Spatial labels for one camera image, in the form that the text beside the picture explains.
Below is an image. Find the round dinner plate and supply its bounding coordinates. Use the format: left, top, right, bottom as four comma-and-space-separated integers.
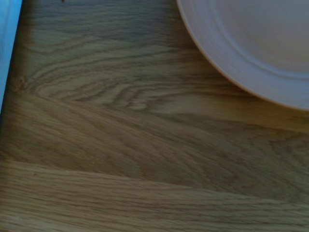
175, 0, 309, 111

